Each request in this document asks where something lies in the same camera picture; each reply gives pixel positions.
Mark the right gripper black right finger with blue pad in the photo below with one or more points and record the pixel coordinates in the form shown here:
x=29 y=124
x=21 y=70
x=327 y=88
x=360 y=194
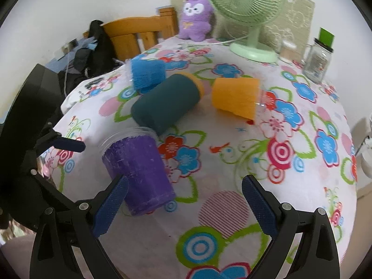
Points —
x=316 y=256

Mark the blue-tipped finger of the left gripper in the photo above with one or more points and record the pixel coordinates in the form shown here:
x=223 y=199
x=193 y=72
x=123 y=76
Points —
x=59 y=142

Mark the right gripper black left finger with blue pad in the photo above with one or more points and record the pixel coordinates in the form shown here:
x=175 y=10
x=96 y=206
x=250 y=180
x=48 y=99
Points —
x=79 y=225

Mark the purple plastic cup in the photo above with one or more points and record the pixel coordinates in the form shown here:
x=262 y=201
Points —
x=133 y=153

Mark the dark teal cup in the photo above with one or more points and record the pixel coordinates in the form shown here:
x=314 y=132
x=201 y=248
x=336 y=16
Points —
x=168 y=102

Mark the blue plastic cup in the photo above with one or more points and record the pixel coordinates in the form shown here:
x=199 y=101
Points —
x=145 y=74

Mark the orange plastic cup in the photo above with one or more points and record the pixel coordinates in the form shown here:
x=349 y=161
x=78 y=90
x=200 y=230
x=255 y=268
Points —
x=243 y=96

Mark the black bag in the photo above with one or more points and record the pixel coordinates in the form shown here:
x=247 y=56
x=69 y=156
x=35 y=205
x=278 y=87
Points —
x=94 y=58

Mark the floral tablecloth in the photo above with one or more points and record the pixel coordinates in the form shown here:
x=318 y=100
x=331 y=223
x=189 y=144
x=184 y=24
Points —
x=301 y=150

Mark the wooden chair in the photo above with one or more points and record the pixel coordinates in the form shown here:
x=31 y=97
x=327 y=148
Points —
x=125 y=33

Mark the purple plush toy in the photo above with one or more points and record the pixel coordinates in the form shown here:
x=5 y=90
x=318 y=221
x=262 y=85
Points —
x=195 y=20

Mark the glass jar mug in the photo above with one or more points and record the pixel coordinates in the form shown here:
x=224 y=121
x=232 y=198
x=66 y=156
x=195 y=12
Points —
x=317 y=60

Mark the small glass jar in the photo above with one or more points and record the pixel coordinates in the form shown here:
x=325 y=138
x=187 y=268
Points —
x=287 y=51

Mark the green desk fan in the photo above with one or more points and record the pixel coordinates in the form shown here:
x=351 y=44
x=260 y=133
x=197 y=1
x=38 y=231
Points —
x=253 y=14

